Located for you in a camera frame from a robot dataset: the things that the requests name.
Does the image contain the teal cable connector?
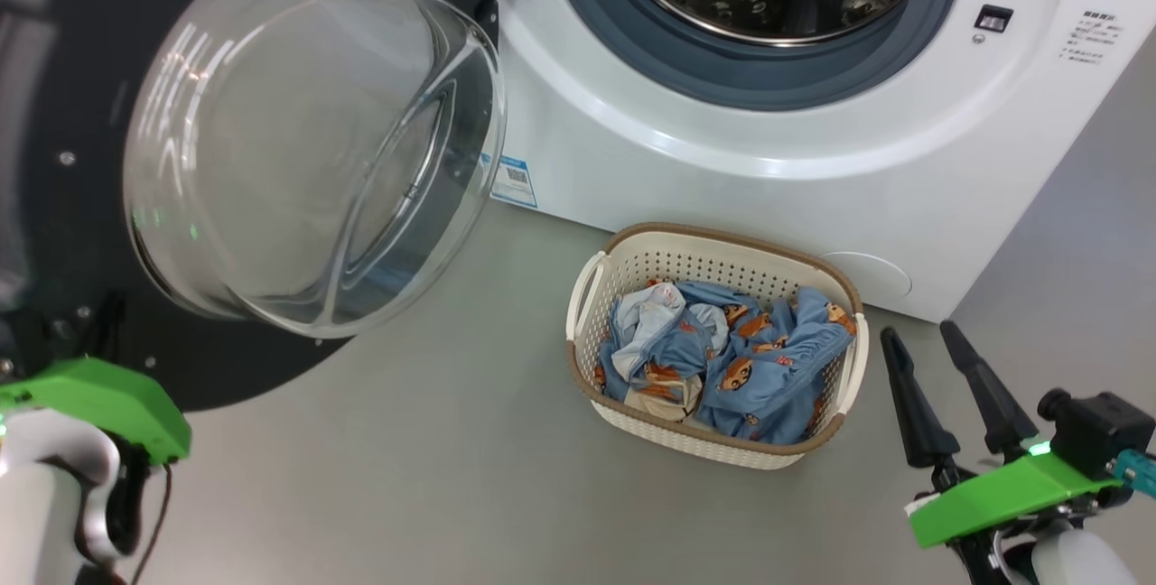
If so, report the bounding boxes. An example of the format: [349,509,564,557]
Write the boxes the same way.
[1113,448,1156,497]

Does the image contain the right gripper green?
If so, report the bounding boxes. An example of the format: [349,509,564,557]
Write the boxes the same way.
[881,320,1130,585]

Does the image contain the blue cartoon garment pale lining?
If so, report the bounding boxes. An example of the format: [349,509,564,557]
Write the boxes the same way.
[596,281,732,423]

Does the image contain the white front-load washing machine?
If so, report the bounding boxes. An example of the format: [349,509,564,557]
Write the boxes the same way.
[470,0,1156,324]

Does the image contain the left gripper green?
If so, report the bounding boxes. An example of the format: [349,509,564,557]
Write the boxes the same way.
[0,356,192,466]

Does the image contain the blue energy label sticker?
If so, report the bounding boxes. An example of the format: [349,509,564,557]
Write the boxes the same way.
[490,154,538,209]

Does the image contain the cream perforated laundry basket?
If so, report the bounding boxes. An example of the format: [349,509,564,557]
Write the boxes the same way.
[565,222,870,470]

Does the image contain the grey washing machine door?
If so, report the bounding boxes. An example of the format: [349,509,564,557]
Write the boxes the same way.
[0,0,507,413]

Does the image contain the blue cartoon print garment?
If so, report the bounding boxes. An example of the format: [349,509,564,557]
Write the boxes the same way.
[677,281,857,446]

